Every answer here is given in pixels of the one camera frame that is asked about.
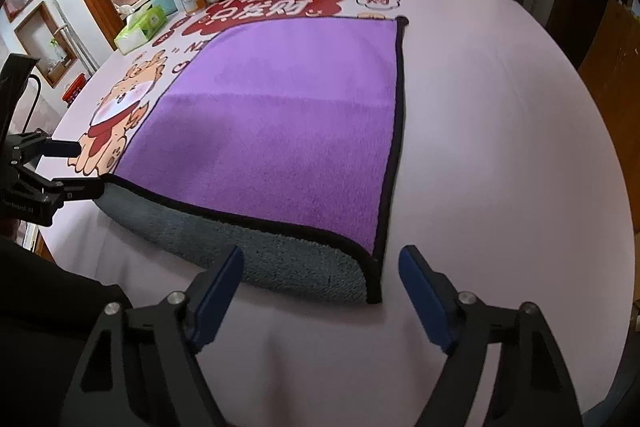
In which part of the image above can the purple and grey towel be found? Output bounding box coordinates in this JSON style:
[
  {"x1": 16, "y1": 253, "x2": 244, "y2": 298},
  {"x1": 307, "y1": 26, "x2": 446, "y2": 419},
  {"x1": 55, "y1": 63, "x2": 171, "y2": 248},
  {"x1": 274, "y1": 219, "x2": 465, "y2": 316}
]
[{"x1": 98, "y1": 16, "x2": 408, "y2": 305}]

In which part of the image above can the red object on floor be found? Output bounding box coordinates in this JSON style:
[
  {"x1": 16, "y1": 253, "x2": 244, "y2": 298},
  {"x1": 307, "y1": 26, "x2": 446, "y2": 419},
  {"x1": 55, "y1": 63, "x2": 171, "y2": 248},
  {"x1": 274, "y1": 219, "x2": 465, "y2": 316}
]
[{"x1": 62, "y1": 72, "x2": 88, "y2": 107}]

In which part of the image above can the green tissue pack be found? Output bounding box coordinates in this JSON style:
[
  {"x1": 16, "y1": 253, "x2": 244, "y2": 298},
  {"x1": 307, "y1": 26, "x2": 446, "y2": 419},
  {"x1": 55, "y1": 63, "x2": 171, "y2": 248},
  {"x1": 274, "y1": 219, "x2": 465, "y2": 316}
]
[{"x1": 114, "y1": 5, "x2": 167, "y2": 55}]

